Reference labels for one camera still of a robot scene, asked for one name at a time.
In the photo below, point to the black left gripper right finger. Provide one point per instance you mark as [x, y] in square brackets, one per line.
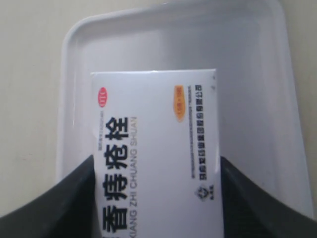
[250, 212]

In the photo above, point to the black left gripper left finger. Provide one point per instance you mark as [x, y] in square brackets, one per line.
[68, 210]

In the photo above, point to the white red medicine box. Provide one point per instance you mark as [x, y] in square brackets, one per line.
[156, 154]

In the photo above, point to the white plastic tray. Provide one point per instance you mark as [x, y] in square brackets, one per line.
[244, 40]

